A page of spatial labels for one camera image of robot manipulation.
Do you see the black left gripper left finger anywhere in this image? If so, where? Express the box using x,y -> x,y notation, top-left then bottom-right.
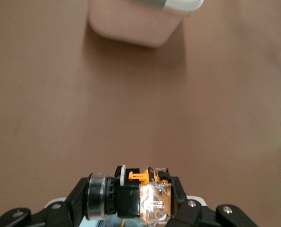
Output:
0,176 -> 92,227

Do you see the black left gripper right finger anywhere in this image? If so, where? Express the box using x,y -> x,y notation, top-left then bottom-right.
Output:
168,176 -> 259,227

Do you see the orange push button switch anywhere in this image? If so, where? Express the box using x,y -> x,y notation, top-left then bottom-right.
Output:
85,165 -> 179,225

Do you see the white lidded plastic box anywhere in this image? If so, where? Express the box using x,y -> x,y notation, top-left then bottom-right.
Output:
87,0 -> 205,49

